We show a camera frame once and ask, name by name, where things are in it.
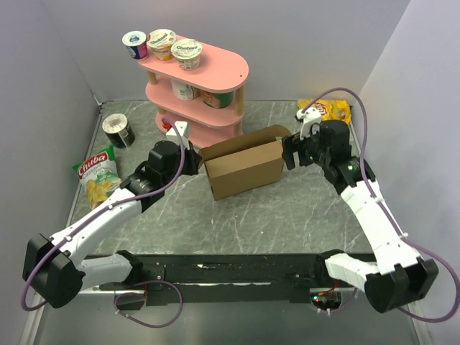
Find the pink three-tier shelf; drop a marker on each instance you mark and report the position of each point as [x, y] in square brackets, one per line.
[220, 71]

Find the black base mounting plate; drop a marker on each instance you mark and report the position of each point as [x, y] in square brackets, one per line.
[212, 278]

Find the yellow Lays chips bag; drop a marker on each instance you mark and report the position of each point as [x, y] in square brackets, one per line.
[324, 110]

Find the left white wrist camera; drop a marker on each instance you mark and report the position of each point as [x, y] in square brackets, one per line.
[177, 130]

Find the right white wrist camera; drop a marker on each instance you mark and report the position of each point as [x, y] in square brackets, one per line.
[309, 122]

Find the white Chobani yogurt cup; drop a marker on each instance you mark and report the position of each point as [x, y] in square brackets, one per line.
[187, 52]

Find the white cup on middle shelf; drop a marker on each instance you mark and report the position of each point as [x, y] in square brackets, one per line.
[183, 91]

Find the green can on middle shelf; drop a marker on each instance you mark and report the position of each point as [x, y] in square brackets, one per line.
[217, 100]

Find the aluminium frame rail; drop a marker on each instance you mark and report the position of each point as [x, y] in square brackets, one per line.
[89, 319]

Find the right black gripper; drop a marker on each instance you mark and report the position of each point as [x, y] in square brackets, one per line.
[293, 143]

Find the black can with white lid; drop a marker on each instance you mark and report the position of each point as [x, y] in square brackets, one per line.
[119, 131]

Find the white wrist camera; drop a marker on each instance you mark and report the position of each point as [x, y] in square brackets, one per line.
[309, 122]
[177, 130]

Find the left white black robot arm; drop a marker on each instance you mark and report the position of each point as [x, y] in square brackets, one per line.
[58, 268]

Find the blue white yogurt cup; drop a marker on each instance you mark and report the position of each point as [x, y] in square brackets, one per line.
[135, 43]

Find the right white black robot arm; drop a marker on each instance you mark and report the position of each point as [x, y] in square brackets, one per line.
[399, 275]

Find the green Chuba chips bag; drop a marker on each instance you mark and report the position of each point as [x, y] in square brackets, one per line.
[98, 176]

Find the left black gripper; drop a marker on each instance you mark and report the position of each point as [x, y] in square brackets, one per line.
[194, 159]

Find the orange Chobani yogurt cup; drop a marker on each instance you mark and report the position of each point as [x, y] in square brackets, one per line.
[160, 42]

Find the brown cardboard box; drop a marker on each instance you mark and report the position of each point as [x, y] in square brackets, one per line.
[245, 162]

